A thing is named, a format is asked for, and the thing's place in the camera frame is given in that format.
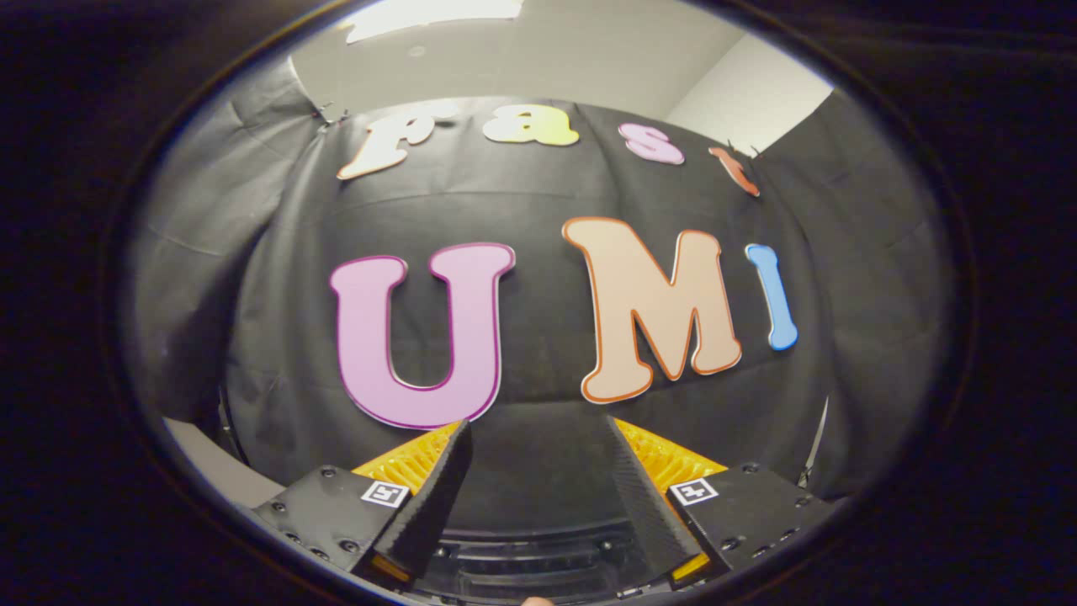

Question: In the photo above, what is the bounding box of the black backdrop cloth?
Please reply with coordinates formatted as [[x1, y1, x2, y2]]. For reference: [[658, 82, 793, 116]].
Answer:
[[126, 80, 952, 540]]

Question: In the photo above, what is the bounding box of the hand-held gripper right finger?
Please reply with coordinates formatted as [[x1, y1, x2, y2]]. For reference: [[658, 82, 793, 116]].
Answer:
[[607, 417, 842, 590]]

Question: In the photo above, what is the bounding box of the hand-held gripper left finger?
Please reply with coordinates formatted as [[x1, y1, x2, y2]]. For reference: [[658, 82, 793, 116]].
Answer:
[[252, 419, 474, 586]]

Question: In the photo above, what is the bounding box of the beige cabinet with dark frame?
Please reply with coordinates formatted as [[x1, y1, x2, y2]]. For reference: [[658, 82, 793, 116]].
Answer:
[[164, 417, 287, 510]]

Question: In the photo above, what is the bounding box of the black stand pole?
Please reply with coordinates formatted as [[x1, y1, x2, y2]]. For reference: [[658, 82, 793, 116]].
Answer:
[[220, 391, 249, 464]]

